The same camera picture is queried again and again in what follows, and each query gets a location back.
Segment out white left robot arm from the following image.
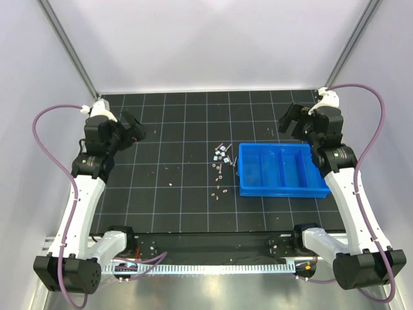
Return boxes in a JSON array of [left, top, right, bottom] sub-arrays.
[[33, 111, 146, 295]]

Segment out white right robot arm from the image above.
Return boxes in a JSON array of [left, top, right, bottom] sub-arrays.
[[279, 103, 407, 290]]

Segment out left aluminium frame post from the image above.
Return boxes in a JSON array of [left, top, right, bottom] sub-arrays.
[[37, 0, 99, 99]]

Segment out aluminium frame post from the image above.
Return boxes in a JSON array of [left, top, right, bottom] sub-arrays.
[[325, 0, 382, 87], [37, 0, 99, 99]]

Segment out right aluminium frame post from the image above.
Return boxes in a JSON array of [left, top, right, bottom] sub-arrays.
[[325, 0, 382, 87]]

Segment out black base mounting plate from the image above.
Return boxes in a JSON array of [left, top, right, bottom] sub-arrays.
[[135, 232, 299, 265]]

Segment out white slotted cable duct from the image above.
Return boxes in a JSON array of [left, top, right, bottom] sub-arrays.
[[102, 261, 296, 276]]

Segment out black grid mat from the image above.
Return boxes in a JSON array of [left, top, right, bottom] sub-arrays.
[[91, 90, 344, 233]]

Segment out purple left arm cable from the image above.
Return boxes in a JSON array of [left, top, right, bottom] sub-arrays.
[[33, 103, 90, 309]]

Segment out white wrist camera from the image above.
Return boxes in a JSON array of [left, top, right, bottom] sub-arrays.
[[308, 87, 339, 115], [80, 99, 118, 122]]

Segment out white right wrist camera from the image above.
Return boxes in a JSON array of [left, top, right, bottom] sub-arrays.
[[308, 87, 339, 115]]

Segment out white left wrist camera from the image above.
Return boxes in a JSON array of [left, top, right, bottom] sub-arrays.
[[80, 99, 118, 122]]

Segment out blue compartment tray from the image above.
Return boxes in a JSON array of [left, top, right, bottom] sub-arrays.
[[237, 143, 330, 198]]

